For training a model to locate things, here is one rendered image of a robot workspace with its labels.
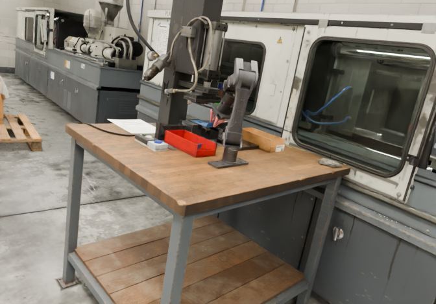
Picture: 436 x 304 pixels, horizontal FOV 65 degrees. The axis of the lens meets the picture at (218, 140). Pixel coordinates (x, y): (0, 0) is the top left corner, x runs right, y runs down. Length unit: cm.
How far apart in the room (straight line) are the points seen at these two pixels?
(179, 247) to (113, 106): 389
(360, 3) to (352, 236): 313
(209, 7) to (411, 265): 160
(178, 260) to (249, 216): 137
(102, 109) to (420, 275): 406
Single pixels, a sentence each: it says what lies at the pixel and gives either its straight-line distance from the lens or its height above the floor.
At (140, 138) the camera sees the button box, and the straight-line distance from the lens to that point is 163.
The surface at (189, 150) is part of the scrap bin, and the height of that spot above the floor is 92.
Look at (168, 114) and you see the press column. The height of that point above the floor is 98.
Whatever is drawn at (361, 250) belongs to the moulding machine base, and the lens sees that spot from 206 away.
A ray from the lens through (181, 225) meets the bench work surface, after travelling 113.
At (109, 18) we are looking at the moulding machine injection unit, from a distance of 656.
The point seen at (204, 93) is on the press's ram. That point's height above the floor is 115.
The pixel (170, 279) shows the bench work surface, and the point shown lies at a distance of 125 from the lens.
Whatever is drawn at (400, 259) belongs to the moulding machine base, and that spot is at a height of 54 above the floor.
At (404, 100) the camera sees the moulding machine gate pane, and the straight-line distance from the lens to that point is 186.
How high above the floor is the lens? 135
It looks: 14 degrees down
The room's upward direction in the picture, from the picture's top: 10 degrees clockwise
